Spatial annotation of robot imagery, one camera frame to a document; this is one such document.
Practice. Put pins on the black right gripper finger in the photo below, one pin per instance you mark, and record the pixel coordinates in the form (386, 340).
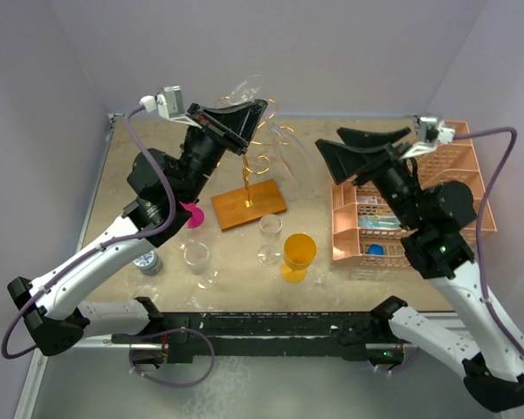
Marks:
(343, 159)
(366, 139)

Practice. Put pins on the light blue packet in organizer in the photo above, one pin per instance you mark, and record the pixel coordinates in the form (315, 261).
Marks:
(378, 222)

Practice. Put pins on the small round tin can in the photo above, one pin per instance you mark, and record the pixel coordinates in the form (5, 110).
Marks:
(148, 264)

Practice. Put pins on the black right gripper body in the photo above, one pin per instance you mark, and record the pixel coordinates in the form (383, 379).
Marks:
(388, 161)

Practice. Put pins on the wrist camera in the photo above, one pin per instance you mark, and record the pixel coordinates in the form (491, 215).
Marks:
(432, 132)
(168, 103)

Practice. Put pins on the blue cap in organizer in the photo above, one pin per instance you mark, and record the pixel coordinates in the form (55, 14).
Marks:
(376, 249)

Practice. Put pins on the pink plastic goblet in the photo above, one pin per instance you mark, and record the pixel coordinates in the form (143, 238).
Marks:
(197, 216)

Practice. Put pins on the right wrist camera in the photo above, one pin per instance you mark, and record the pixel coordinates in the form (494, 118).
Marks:
(432, 132)

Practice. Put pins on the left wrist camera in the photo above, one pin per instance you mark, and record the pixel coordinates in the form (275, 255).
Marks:
(168, 103)

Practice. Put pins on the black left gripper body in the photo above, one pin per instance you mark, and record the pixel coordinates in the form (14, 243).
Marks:
(213, 127)

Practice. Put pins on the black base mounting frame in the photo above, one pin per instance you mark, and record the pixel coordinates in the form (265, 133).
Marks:
(350, 336)

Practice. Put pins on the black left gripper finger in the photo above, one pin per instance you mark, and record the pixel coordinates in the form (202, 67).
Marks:
(245, 114)
(243, 136)

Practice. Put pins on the peach plastic file organizer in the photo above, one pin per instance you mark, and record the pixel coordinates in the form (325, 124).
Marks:
(454, 162)

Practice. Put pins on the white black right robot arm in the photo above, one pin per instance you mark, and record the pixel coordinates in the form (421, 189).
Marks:
(490, 361)

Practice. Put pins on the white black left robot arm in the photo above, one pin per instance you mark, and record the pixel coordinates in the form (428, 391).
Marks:
(54, 306)

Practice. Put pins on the clear wine glass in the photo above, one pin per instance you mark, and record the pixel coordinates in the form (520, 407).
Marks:
(291, 155)
(181, 239)
(197, 257)
(270, 227)

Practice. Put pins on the orange plastic goblet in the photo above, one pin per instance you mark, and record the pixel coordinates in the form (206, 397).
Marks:
(299, 252)

